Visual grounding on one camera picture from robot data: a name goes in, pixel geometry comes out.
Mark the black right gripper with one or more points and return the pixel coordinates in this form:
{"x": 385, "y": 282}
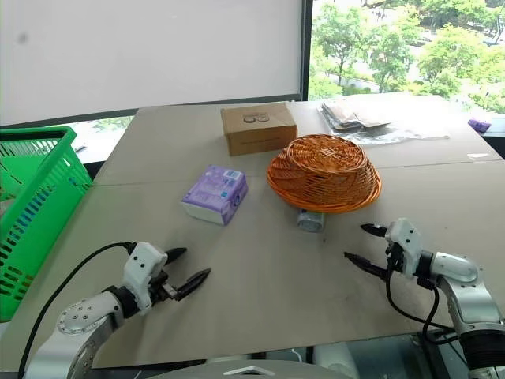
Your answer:
{"x": 395, "y": 256}

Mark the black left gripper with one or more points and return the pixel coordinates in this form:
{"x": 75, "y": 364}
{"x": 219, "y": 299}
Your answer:
{"x": 163, "y": 286}

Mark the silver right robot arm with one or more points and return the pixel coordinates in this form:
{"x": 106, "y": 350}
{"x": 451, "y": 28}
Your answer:
{"x": 469, "y": 292}

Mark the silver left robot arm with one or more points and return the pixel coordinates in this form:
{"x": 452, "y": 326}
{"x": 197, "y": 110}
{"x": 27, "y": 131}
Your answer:
{"x": 84, "y": 331}

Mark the orange woven wicker basket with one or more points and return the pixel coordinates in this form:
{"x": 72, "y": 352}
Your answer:
{"x": 325, "y": 173}

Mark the green plastic shopping basket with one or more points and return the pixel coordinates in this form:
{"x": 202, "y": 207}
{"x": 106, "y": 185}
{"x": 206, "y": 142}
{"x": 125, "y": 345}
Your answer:
{"x": 35, "y": 213}

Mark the small grey tube package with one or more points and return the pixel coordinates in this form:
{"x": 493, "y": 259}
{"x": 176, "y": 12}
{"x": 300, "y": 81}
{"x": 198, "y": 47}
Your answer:
{"x": 311, "y": 221}

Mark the purple tissue pack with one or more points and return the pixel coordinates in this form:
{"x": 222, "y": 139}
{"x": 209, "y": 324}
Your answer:
{"x": 215, "y": 193}

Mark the grey robot torso top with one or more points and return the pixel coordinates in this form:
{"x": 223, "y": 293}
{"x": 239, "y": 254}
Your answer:
{"x": 256, "y": 369}

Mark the clear plastic bags pile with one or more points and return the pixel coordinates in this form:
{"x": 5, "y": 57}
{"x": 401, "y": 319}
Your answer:
{"x": 355, "y": 118}

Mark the brown cardboard box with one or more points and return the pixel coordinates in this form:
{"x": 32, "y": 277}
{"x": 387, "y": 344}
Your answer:
{"x": 258, "y": 130}

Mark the purple small object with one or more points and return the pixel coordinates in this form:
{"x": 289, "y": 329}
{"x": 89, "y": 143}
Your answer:
{"x": 479, "y": 124}

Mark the white roller blind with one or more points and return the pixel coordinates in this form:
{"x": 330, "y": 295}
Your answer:
{"x": 150, "y": 55}

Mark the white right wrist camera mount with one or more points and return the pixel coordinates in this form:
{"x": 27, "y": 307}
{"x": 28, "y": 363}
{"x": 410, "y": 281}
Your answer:
{"x": 406, "y": 245}

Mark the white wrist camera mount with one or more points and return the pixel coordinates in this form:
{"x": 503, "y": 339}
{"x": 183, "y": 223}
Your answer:
{"x": 406, "y": 245}
{"x": 142, "y": 272}

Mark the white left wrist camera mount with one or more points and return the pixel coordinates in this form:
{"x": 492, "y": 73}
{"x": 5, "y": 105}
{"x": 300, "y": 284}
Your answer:
{"x": 142, "y": 272}

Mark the black window frame post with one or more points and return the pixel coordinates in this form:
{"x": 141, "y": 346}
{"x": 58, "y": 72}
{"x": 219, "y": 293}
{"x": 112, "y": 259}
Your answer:
{"x": 307, "y": 49}

